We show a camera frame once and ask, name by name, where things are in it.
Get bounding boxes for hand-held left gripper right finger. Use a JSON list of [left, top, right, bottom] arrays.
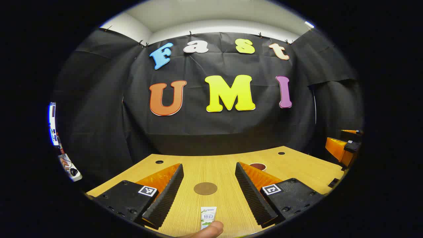
[[235, 162, 326, 226]]

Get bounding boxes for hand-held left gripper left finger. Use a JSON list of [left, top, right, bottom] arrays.
[[87, 163, 184, 230]]

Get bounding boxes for round brown coaster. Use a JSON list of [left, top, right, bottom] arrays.
[[193, 182, 218, 196]]

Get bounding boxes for white toothpaste tube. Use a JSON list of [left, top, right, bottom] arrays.
[[200, 207, 217, 230]]

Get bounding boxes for wooden desktop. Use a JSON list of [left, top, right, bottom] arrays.
[[87, 145, 346, 238]]

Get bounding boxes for black backdrop cloth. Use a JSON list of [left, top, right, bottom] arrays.
[[55, 28, 364, 192]]

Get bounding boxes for bright screen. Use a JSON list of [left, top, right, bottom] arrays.
[[49, 102, 59, 146]]

